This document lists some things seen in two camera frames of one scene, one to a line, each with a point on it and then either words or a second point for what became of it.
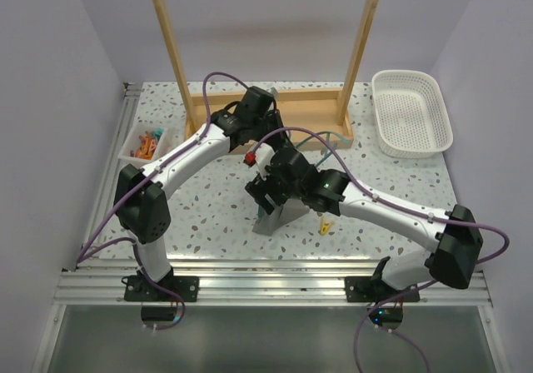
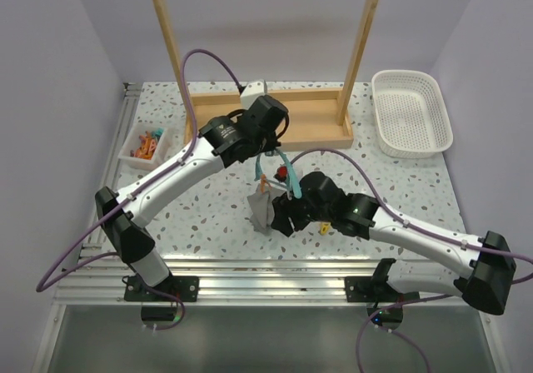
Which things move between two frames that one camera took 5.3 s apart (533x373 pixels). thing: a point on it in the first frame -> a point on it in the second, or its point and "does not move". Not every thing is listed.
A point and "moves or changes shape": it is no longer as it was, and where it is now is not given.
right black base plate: [367, 289] does not move
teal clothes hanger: [326, 136] moves or changes shape
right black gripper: [261, 186] -> [284, 209]
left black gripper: [274, 116] does not move
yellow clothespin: [324, 225] does not move
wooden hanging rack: [310, 117] does not move
